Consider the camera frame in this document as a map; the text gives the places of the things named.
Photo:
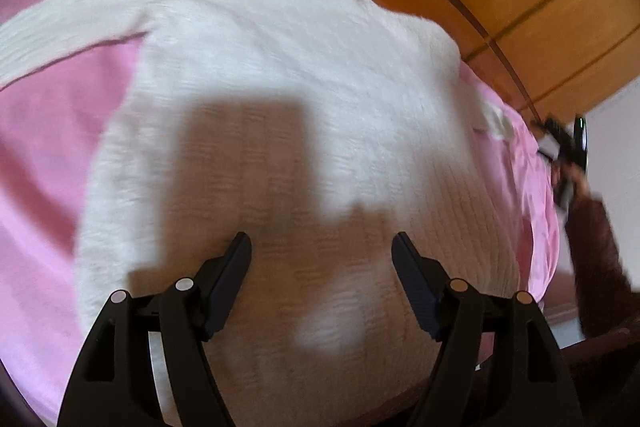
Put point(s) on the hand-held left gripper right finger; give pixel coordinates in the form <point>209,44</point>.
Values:
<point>417,287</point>

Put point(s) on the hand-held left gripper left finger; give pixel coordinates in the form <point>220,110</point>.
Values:
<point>227,287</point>

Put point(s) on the white knit sweater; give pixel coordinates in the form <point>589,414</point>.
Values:
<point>300,57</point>

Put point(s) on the person's right forearm brown sleeve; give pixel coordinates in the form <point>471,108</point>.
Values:
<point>600,257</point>

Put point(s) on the pink bed sheet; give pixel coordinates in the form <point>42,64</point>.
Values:
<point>50,157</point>

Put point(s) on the dark wooden bed frame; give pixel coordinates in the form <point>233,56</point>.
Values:
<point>600,347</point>

